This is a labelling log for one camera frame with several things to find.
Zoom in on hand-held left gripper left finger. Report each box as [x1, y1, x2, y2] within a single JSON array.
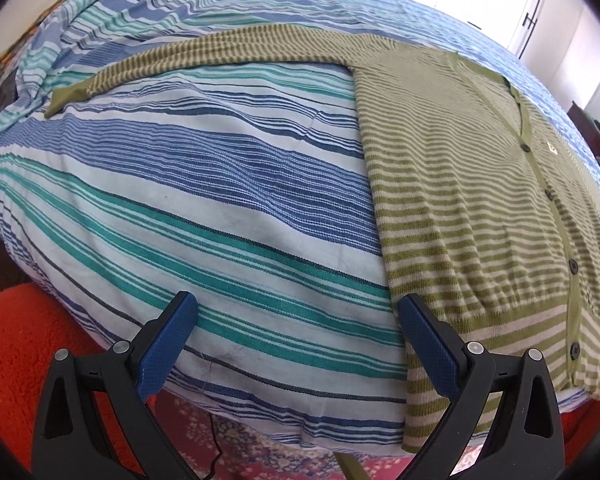
[[30, 291, 199, 480]]

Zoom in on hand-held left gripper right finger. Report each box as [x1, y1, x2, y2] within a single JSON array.
[[399, 294, 566, 480]]

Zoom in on green striped cardigan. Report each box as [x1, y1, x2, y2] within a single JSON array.
[[47, 24, 600, 453]]

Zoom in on blue green striped blanket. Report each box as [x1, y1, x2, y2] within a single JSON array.
[[0, 0, 600, 448]]

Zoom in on dark wooden nightstand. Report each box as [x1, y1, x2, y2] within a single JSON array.
[[567, 101, 600, 136]]

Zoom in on olive green strap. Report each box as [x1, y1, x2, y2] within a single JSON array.
[[336, 452, 368, 480]]

